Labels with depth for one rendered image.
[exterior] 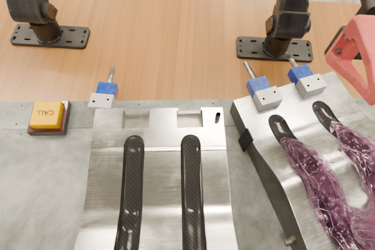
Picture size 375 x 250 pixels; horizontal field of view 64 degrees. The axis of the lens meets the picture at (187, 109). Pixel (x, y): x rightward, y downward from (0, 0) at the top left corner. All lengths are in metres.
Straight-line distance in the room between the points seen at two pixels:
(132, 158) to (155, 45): 0.36
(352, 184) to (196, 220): 0.29
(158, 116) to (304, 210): 0.32
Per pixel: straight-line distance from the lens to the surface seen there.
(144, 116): 0.64
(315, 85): 0.72
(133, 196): 0.58
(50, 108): 0.74
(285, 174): 0.60
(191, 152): 0.59
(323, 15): 1.00
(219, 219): 0.56
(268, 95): 0.67
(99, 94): 0.70
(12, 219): 0.72
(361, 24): 0.33
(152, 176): 0.57
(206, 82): 0.77
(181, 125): 0.63
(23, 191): 0.73
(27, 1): 0.79
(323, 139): 0.67
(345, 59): 0.36
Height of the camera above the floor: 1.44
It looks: 62 degrees down
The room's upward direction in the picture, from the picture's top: 3 degrees clockwise
